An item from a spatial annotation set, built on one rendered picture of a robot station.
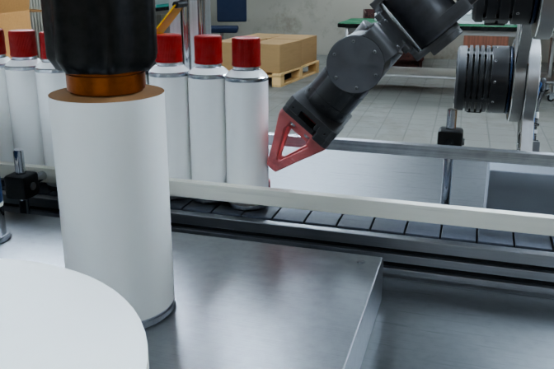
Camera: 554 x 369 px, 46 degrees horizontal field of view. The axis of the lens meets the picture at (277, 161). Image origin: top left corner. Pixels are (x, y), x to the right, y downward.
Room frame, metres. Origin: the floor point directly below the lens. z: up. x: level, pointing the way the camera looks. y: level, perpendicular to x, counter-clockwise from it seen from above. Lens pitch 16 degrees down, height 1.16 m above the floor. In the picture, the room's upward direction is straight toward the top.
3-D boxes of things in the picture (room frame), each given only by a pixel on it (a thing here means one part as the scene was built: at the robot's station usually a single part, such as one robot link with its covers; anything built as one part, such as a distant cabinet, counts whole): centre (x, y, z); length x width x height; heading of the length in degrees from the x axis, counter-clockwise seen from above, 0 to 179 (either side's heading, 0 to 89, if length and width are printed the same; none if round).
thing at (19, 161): (0.78, 0.31, 0.89); 0.06 x 0.03 x 0.12; 163
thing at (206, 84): (0.79, 0.08, 0.98); 0.05 x 0.05 x 0.20
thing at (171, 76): (0.80, 0.13, 0.98); 0.05 x 0.05 x 0.20
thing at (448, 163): (0.77, -0.21, 0.91); 0.07 x 0.03 x 0.17; 163
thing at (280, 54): (7.46, 0.10, 0.22); 1.26 x 0.93 x 0.44; 163
